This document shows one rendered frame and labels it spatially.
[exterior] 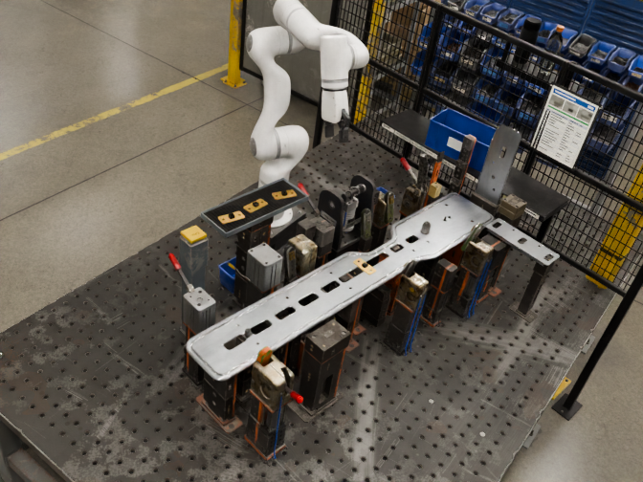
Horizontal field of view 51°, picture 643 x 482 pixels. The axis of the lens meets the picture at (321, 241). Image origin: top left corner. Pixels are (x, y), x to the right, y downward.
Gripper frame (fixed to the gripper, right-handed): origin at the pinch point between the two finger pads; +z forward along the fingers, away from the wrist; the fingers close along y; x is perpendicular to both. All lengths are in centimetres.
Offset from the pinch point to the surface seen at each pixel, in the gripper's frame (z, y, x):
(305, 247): 37.5, -4.8, -10.6
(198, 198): 79, -206, 16
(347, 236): 44, -20, 15
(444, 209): 41, -17, 58
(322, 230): 35.6, -10.7, -0.5
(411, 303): 58, 16, 19
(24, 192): 67, -241, -79
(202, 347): 53, 14, -56
